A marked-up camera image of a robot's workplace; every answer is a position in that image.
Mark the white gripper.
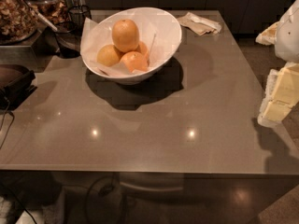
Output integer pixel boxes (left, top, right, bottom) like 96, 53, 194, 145
255, 0, 299, 128

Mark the large top orange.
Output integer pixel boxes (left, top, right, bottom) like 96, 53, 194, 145
112, 19, 139, 52

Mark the back hidden orange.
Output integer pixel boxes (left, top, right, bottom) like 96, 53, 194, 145
136, 41, 149, 57

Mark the front orange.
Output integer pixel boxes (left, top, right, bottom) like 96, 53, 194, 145
121, 51, 148, 73

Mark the white bowl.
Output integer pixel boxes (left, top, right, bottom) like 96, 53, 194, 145
79, 7, 183, 86

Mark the left orange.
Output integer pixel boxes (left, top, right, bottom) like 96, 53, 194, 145
97, 44, 123, 67

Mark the crumpled paper napkin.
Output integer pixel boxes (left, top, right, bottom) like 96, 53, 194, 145
178, 12, 222, 35

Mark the white paper liner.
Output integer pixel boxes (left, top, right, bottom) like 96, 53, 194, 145
80, 10, 176, 78

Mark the dark glass cup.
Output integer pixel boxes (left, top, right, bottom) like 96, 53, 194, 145
55, 21, 80, 59

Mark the metal tray stand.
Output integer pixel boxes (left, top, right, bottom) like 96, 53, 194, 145
0, 30, 49, 72

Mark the large glass snack jar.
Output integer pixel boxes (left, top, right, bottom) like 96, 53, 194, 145
0, 0, 36, 45

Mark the black device on left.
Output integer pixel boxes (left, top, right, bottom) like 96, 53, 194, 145
0, 64, 36, 110

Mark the black wire basket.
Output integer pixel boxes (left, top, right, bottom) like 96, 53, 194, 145
68, 5, 92, 28

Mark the black cable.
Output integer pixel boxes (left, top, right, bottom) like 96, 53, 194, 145
0, 97, 16, 149

